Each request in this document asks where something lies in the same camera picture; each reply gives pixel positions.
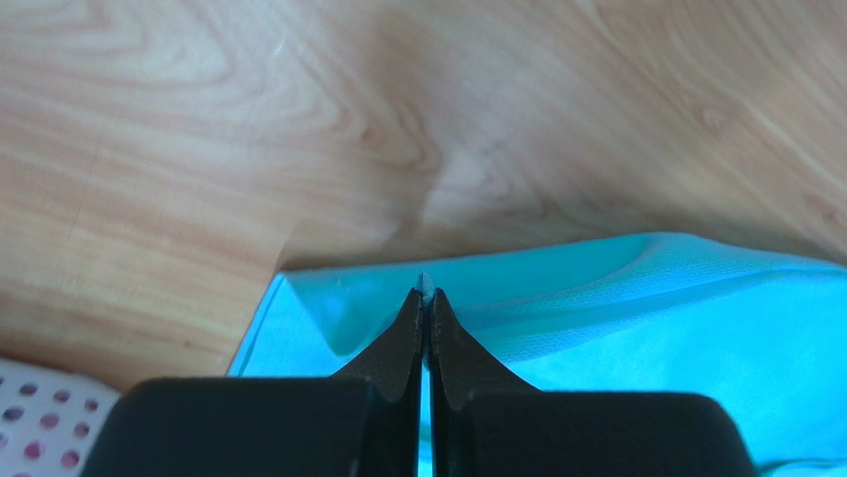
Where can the light teal t-shirt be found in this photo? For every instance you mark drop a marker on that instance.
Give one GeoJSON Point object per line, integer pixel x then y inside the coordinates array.
{"type": "Point", "coordinates": [761, 333]}

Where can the white perforated laundry basket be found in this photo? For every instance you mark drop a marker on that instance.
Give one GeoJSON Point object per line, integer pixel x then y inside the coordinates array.
{"type": "Point", "coordinates": [50, 419]}

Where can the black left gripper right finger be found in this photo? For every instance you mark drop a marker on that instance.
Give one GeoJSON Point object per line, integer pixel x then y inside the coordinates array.
{"type": "Point", "coordinates": [487, 421]}

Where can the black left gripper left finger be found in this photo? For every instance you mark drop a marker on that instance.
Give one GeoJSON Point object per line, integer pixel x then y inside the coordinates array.
{"type": "Point", "coordinates": [362, 420]}

